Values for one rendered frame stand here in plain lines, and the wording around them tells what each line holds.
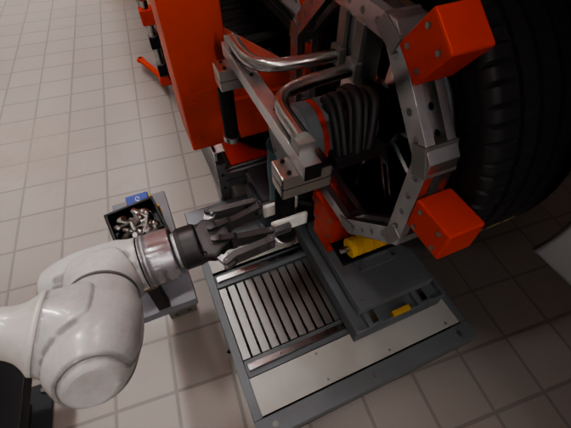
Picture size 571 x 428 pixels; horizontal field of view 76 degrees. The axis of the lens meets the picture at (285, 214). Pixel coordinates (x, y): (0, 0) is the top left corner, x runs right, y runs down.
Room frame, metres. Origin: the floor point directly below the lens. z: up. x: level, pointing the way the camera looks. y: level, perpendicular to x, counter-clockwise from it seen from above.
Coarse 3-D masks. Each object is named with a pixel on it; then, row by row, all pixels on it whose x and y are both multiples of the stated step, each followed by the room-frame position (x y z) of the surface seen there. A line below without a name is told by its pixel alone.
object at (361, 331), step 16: (304, 224) 0.91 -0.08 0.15; (304, 240) 0.81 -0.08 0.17; (320, 256) 0.75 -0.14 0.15; (320, 272) 0.68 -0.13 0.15; (336, 288) 0.62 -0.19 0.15; (432, 288) 0.62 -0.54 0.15; (336, 304) 0.56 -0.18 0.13; (384, 304) 0.55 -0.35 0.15; (400, 304) 0.55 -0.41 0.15; (416, 304) 0.55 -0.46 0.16; (432, 304) 0.57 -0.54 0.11; (352, 320) 0.49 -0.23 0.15; (368, 320) 0.49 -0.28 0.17; (384, 320) 0.48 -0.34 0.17; (352, 336) 0.45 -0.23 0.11
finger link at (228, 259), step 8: (264, 240) 0.35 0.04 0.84; (272, 240) 0.35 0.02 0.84; (240, 248) 0.34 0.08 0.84; (248, 248) 0.34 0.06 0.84; (256, 248) 0.34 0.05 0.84; (264, 248) 0.35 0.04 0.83; (272, 248) 0.35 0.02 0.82; (232, 256) 0.32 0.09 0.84; (240, 256) 0.33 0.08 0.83; (248, 256) 0.33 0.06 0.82; (224, 264) 0.31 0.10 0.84
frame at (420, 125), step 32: (320, 0) 0.77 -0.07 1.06; (352, 0) 0.67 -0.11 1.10; (384, 0) 0.66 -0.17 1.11; (384, 32) 0.57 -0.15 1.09; (416, 96) 0.48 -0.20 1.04; (416, 128) 0.46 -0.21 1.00; (448, 128) 0.46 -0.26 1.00; (416, 160) 0.44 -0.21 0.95; (448, 160) 0.43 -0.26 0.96; (416, 192) 0.42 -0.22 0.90; (352, 224) 0.55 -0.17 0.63; (384, 224) 0.46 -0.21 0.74
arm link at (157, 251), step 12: (144, 240) 0.33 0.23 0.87; (156, 240) 0.33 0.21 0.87; (168, 240) 0.33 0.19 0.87; (144, 252) 0.31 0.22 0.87; (156, 252) 0.31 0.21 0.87; (168, 252) 0.31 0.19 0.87; (144, 264) 0.29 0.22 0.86; (156, 264) 0.30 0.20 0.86; (168, 264) 0.30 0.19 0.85; (180, 264) 0.31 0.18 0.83; (156, 276) 0.29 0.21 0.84; (168, 276) 0.29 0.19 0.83; (180, 276) 0.30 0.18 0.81
